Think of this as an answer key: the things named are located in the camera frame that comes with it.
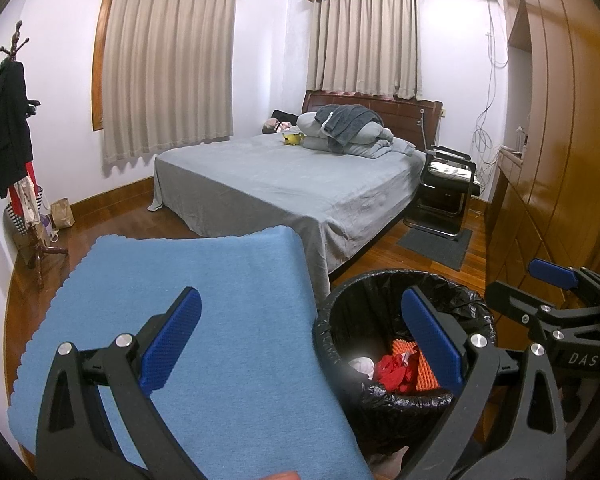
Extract red cloth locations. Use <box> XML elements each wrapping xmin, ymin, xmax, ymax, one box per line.
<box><xmin>372</xmin><ymin>352</ymin><xmax>423</xmax><ymax>395</ymax></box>

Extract beige patterned garment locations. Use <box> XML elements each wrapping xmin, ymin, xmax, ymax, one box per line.
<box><xmin>17</xmin><ymin>177</ymin><xmax>44</xmax><ymax>226</ymax></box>

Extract blue scalloped mat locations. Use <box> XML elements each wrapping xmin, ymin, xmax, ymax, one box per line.
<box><xmin>7</xmin><ymin>225</ymin><xmax>376</xmax><ymax>480</ymax></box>

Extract black metal-frame chair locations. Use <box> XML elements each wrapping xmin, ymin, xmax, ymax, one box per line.
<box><xmin>404</xmin><ymin>145</ymin><xmax>481</xmax><ymax>238</ymax></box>

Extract grey chair cushion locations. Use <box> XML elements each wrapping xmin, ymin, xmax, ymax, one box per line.
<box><xmin>426</xmin><ymin>161</ymin><xmax>476</xmax><ymax>181</ymax></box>

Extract narrow beige curtain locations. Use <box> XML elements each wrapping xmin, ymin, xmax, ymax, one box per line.
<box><xmin>306</xmin><ymin>0</ymin><xmax>423</xmax><ymax>101</ymax></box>

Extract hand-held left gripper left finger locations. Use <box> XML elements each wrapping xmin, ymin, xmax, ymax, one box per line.
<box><xmin>34</xmin><ymin>286</ymin><xmax>203</xmax><ymax>480</ymax></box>

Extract person's leg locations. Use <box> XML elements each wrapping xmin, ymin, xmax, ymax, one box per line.
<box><xmin>377</xmin><ymin>442</ymin><xmax>411</xmax><ymax>480</ymax></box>

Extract dark grey floor mat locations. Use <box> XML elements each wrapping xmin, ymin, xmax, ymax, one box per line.
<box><xmin>396</xmin><ymin>227</ymin><xmax>473</xmax><ymax>271</ymax></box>

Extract black white checked bag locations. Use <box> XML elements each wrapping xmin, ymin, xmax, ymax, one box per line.
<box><xmin>4</xmin><ymin>187</ymin><xmax>48</xmax><ymax>233</ymax></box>

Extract black jacket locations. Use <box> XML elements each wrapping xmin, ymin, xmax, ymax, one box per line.
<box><xmin>0</xmin><ymin>62</ymin><xmax>35</xmax><ymax>198</ymax></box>

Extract red garment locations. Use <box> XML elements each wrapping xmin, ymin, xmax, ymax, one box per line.
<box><xmin>7</xmin><ymin>160</ymin><xmax>38</xmax><ymax>211</ymax></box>

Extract dark wooden coat rack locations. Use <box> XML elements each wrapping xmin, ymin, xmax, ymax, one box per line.
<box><xmin>0</xmin><ymin>20</ymin><xmax>70</xmax><ymax>288</ymax></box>

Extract white wall cables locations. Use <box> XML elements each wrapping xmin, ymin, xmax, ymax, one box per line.
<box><xmin>472</xmin><ymin>0</ymin><xmax>509</xmax><ymax>166</ymax></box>

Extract folded grey duvet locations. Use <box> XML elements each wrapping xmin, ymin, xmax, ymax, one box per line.
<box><xmin>296</xmin><ymin>110</ymin><xmax>416</xmax><ymax>160</ymax></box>

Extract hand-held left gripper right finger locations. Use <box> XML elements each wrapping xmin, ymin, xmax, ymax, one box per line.
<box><xmin>401</xmin><ymin>286</ymin><xmax>568</xmax><ymax>480</ymax></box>

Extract bed with grey sheet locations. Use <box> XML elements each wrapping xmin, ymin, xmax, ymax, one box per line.
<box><xmin>147</xmin><ymin>135</ymin><xmax>428</xmax><ymax>291</ymax></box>

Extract black-lined waste bin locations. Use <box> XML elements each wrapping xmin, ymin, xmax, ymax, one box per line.
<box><xmin>312</xmin><ymin>269</ymin><xmax>498</xmax><ymax>456</ymax></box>

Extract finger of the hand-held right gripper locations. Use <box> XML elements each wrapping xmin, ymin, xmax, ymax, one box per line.
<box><xmin>484</xmin><ymin>280</ymin><xmax>589</xmax><ymax>344</ymax></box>
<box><xmin>527</xmin><ymin>258</ymin><xmax>600</xmax><ymax>307</ymax></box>

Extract dark grey garment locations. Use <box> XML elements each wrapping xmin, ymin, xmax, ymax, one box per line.
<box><xmin>314</xmin><ymin>104</ymin><xmax>383</xmax><ymax>151</ymax></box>

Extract orange mesh cloth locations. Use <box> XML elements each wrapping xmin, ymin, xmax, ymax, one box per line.
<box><xmin>392</xmin><ymin>339</ymin><xmax>441</xmax><ymax>391</ymax></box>

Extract brown paper bag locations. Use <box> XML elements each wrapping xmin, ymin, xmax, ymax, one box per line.
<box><xmin>50</xmin><ymin>197</ymin><xmax>76</xmax><ymax>228</ymax></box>

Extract dark wooden headboard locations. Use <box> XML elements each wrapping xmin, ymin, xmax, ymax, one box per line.
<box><xmin>300</xmin><ymin>91</ymin><xmax>443</xmax><ymax>151</ymax></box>

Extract white headboard cable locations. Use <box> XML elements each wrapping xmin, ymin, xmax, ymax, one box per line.
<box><xmin>417</xmin><ymin>106</ymin><xmax>431</xmax><ymax>151</ymax></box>

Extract wooden wardrobe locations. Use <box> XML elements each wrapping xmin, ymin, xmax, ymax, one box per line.
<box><xmin>482</xmin><ymin>0</ymin><xmax>600</xmax><ymax>361</ymax></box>

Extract cardboard box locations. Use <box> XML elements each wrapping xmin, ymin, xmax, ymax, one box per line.
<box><xmin>12</xmin><ymin>227</ymin><xmax>46</xmax><ymax>266</ymax></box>

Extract wide beige curtain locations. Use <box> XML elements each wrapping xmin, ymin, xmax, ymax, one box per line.
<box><xmin>102</xmin><ymin>0</ymin><xmax>238</xmax><ymax>163</ymax></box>

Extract white tissue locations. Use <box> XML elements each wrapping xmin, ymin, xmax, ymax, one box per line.
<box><xmin>349</xmin><ymin>356</ymin><xmax>376</xmax><ymax>379</ymax></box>

